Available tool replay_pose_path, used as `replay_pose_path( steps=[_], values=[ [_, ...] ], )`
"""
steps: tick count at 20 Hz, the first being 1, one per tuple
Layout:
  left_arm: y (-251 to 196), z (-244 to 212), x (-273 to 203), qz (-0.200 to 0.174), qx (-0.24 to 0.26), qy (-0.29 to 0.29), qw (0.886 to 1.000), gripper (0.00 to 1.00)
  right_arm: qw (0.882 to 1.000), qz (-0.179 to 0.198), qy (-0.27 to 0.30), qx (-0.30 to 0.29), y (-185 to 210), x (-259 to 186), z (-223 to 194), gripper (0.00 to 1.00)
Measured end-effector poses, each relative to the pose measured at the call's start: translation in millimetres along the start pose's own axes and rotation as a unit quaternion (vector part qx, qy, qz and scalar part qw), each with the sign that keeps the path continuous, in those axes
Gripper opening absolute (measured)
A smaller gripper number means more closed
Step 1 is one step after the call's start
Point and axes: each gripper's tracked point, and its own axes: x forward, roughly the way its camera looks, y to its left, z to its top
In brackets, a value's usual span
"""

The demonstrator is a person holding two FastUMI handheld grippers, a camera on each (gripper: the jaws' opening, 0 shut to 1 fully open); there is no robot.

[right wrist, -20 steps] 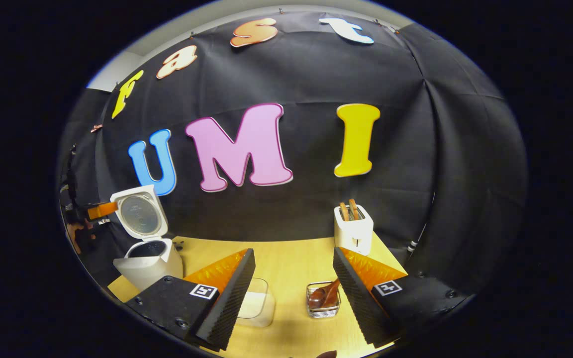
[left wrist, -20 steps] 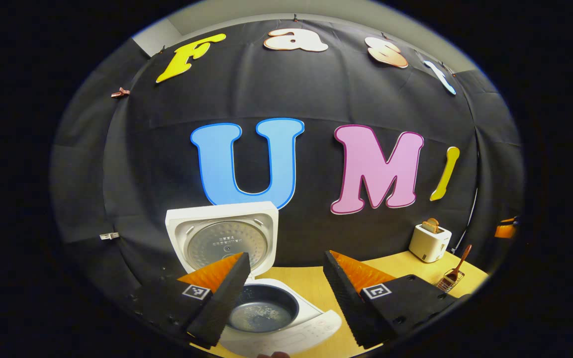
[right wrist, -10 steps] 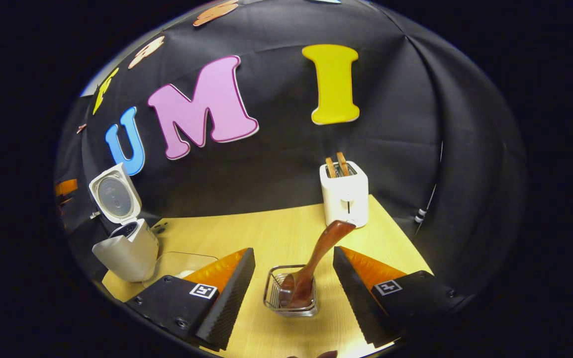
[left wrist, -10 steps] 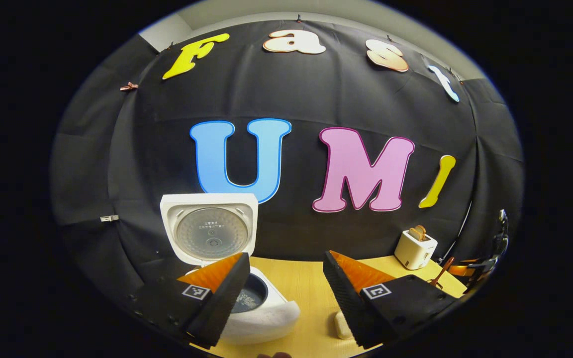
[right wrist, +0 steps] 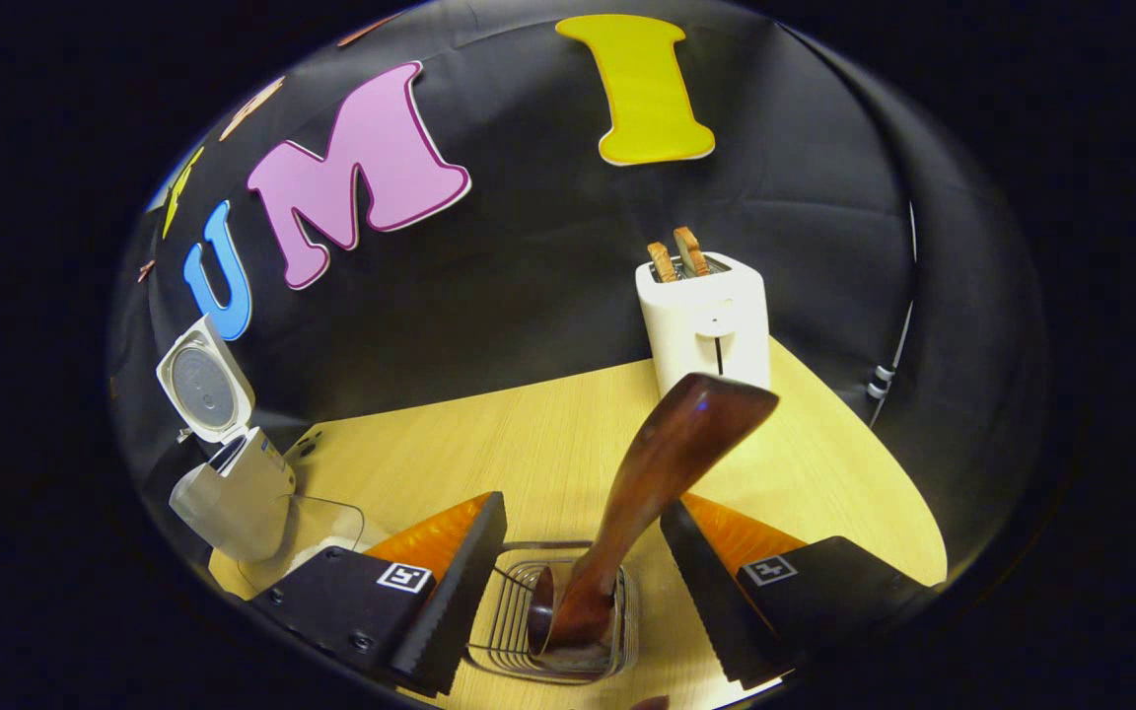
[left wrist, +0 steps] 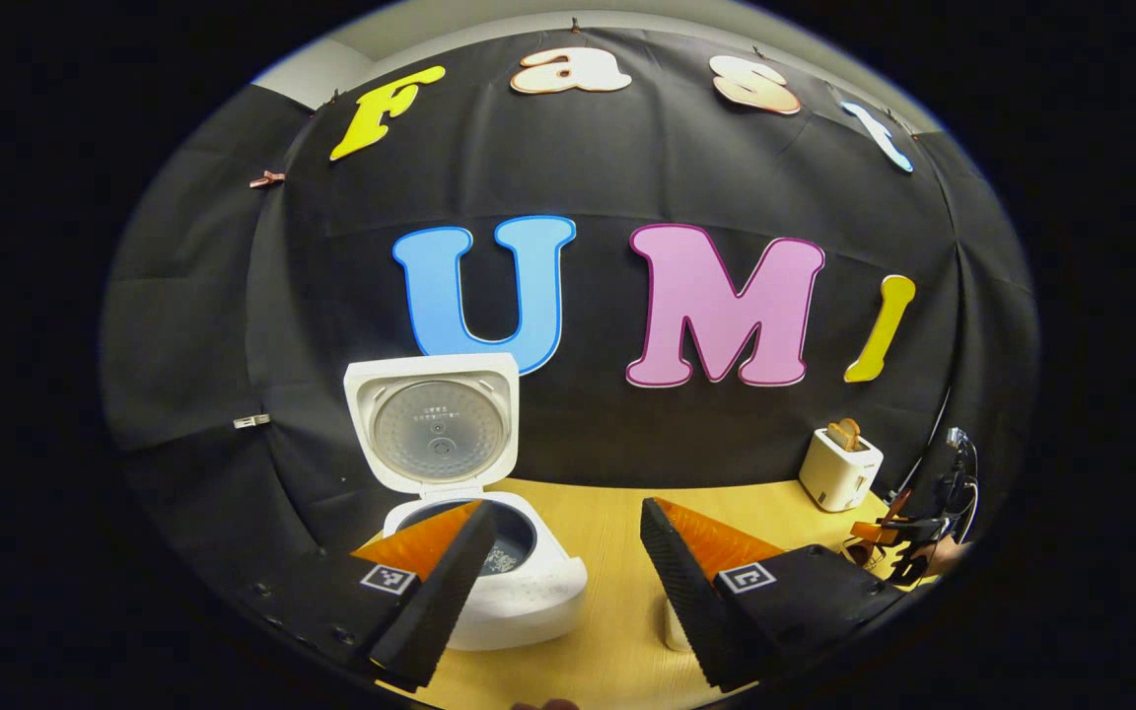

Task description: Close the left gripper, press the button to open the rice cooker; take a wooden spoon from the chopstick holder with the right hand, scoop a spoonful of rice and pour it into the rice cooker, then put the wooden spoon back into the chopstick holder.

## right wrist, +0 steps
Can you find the copper metal clip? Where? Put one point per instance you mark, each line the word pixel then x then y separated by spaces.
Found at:
pixel 145 269

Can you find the white toaster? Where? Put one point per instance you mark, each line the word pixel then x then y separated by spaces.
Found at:
pixel 706 316

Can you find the brown wooden spoon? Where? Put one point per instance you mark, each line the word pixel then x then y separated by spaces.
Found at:
pixel 667 463

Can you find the white rice cooker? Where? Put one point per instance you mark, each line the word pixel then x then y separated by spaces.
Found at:
pixel 233 503

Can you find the toasted bread slice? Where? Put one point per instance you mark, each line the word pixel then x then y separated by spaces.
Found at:
pixel 691 251
pixel 663 263

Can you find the clear plastic container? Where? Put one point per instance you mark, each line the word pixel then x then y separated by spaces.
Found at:
pixel 341 513

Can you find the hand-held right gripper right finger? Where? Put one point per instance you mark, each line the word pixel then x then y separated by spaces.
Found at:
pixel 716 611

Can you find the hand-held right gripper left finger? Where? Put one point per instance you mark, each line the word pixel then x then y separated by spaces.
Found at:
pixel 460 592

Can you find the white rice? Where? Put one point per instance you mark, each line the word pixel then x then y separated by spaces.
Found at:
pixel 317 552

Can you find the black backdrop cloth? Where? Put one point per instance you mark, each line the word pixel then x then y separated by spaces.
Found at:
pixel 548 247

